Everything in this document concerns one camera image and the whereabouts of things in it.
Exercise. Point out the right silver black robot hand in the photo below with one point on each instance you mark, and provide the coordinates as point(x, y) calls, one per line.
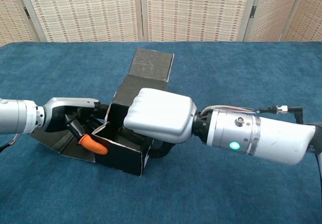
point(161, 115)

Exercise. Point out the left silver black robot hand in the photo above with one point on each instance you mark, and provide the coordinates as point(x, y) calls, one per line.
point(70, 102)

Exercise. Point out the black cardboard box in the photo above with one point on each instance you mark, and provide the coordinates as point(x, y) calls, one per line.
point(120, 156)

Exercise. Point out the woven folding screen panel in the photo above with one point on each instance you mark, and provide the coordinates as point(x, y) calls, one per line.
point(309, 15)
point(196, 12)
point(271, 12)
point(10, 20)
point(83, 12)

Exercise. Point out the black screen hinge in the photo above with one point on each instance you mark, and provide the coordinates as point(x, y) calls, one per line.
point(253, 11)
point(26, 11)

